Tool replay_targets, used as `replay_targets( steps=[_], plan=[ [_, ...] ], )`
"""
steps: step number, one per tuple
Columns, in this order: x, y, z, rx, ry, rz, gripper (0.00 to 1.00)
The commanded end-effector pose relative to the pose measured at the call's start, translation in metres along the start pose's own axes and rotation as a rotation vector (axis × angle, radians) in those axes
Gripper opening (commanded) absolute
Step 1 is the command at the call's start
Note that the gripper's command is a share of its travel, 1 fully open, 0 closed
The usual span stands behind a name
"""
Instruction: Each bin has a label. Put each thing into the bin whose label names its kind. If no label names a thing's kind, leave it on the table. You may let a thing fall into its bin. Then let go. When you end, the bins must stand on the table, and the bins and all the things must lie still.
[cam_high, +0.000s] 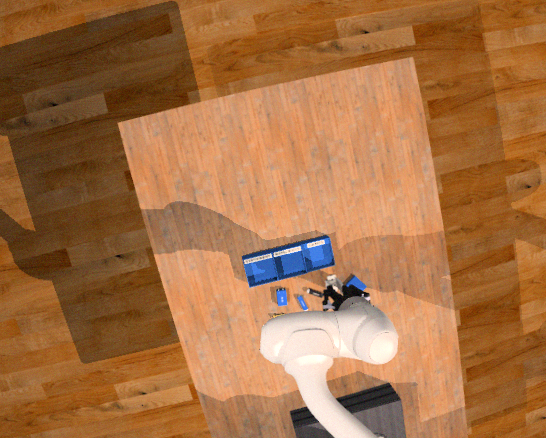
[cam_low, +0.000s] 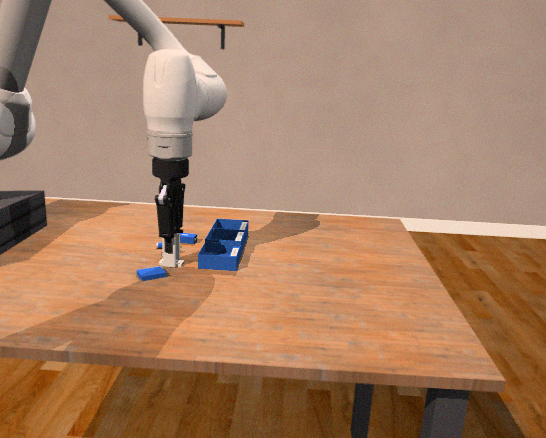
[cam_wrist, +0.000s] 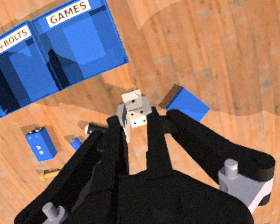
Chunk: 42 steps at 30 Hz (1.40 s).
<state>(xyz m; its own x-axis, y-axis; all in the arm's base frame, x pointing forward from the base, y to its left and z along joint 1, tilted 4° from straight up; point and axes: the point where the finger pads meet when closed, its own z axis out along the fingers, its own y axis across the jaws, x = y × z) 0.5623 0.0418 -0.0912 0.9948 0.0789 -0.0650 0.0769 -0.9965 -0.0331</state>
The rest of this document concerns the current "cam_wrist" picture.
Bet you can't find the black aa battery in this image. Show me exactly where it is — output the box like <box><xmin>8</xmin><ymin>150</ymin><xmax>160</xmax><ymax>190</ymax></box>
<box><xmin>85</xmin><ymin>124</ymin><xmax>108</xmax><ymax>134</ymax></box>

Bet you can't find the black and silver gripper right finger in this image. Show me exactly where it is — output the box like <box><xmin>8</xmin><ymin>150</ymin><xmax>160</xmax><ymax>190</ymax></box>
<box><xmin>142</xmin><ymin>96</ymin><xmax>276</xmax><ymax>223</ymax></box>

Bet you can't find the blue aa battery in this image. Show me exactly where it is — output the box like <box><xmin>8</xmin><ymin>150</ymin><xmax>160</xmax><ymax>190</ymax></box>
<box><xmin>70</xmin><ymin>138</ymin><xmax>82</xmax><ymax>150</ymax></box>

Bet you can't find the gold bolt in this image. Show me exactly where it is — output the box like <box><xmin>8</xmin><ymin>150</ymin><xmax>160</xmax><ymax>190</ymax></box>
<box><xmin>40</xmin><ymin>170</ymin><xmax>60</xmax><ymax>181</ymax></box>

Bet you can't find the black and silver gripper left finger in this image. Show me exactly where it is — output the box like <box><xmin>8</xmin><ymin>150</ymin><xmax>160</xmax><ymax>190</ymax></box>
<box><xmin>14</xmin><ymin>102</ymin><xmax>130</xmax><ymax>224</ymax></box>

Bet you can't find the blue three-compartment bin rack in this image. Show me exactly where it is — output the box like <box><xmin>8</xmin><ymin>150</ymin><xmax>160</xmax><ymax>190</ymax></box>
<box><xmin>0</xmin><ymin>0</ymin><xmax>130</xmax><ymax>119</ymax></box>

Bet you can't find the white domino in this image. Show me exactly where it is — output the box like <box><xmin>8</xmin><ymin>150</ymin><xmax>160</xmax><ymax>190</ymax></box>
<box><xmin>122</xmin><ymin>89</ymin><xmax>147</xmax><ymax>128</ymax></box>

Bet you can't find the blue nine-volt battery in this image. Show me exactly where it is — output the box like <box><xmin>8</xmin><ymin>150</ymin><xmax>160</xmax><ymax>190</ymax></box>
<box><xmin>25</xmin><ymin>127</ymin><xmax>58</xmax><ymax>162</ymax></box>

